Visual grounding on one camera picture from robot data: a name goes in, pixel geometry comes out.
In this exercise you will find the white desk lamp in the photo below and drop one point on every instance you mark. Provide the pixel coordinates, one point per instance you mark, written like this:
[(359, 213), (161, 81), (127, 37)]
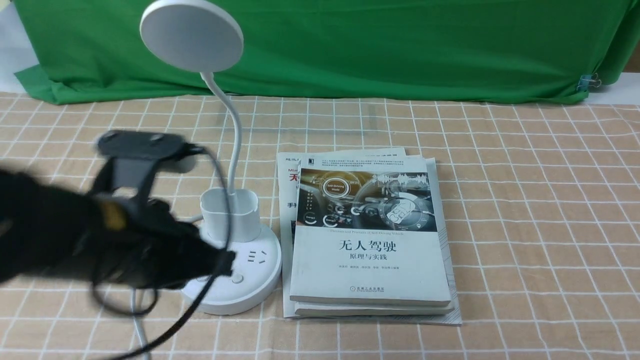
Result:
[(201, 37)]

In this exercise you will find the white self-driving textbook top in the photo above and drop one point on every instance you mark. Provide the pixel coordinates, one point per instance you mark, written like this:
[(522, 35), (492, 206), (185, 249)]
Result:
[(370, 240)]

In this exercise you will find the blue binder clip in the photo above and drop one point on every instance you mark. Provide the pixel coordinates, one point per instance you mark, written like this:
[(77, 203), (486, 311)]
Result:
[(588, 81)]

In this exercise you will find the middle white book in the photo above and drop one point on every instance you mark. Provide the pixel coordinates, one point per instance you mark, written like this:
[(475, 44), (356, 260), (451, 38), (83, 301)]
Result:
[(440, 240)]

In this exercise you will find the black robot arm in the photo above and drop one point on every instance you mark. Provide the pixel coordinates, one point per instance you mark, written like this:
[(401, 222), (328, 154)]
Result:
[(51, 232)]

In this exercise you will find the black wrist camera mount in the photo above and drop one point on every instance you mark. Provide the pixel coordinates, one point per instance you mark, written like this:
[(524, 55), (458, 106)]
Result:
[(134, 158)]

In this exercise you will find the green backdrop cloth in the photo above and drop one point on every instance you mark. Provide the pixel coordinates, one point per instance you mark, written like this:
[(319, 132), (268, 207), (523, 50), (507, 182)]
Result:
[(498, 51)]

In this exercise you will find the bottom thin white booklet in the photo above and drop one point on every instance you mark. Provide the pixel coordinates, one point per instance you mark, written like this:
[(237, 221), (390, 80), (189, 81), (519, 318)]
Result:
[(288, 181)]

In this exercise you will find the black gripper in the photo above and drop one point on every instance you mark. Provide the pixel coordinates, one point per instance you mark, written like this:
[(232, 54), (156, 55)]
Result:
[(151, 249)]

